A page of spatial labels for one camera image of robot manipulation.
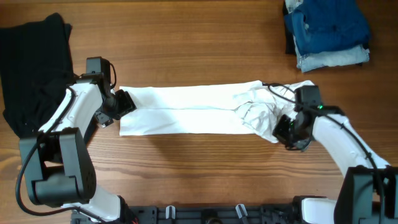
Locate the black garment under blue stack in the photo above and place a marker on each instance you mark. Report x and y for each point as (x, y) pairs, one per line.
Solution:
(355, 55)

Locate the folded light blue jeans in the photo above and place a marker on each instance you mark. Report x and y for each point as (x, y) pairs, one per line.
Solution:
(325, 33)

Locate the white t-shirt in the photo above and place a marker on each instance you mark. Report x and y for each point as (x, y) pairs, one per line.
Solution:
(240, 108)

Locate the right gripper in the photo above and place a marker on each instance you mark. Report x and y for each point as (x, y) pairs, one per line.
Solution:
(283, 132)

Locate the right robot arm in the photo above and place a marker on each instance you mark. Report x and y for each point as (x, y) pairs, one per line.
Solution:
(369, 190)

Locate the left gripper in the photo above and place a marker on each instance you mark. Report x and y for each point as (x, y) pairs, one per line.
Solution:
(128, 106)

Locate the folded dark blue garment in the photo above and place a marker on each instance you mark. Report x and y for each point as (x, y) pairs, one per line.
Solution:
(327, 26)

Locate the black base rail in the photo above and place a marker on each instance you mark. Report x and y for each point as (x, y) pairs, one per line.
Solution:
(264, 214)

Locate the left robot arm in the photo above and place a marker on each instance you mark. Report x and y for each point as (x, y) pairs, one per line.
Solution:
(57, 174)

